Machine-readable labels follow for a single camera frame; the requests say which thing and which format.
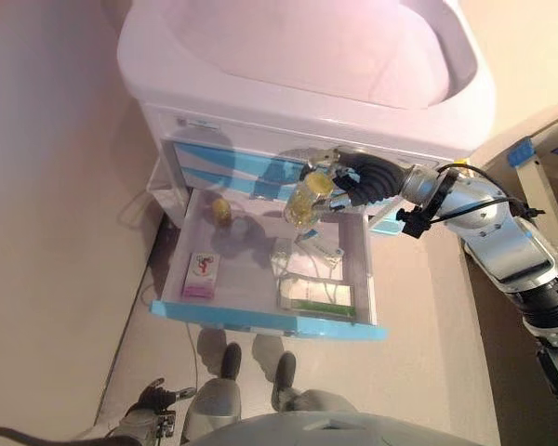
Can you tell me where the green white medicine box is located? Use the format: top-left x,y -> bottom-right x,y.
277,273 -> 358,321

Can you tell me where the blue-front cart drawer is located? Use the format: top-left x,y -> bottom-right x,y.
149,185 -> 390,340

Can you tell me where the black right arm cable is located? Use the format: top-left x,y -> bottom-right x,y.
397,162 -> 545,238

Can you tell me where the grey robot torso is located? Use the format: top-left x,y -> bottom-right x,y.
180,408 -> 452,446

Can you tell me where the cart label sticker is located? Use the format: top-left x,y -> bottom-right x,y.
176,118 -> 219,131

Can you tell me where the clear yellow pill bottle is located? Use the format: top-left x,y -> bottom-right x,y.
283,171 -> 336,229
212,198 -> 233,228

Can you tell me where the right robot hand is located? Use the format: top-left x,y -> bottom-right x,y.
301,146 -> 408,216

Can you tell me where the silver left robot leg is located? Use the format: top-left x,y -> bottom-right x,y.
180,342 -> 243,442

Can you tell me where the dark thin floor cable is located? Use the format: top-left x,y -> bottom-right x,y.
184,322 -> 201,389

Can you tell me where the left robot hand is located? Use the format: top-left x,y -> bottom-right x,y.
125,378 -> 196,419

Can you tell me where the white blue medical cart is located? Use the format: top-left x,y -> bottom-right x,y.
115,0 -> 497,233

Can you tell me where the blue tape piece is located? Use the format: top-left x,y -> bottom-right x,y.
509,138 -> 537,166

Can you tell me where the purple white medicine box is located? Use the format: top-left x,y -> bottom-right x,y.
180,252 -> 222,300

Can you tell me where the light blue side bin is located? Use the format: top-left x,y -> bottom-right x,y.
369,211 -> 408,236

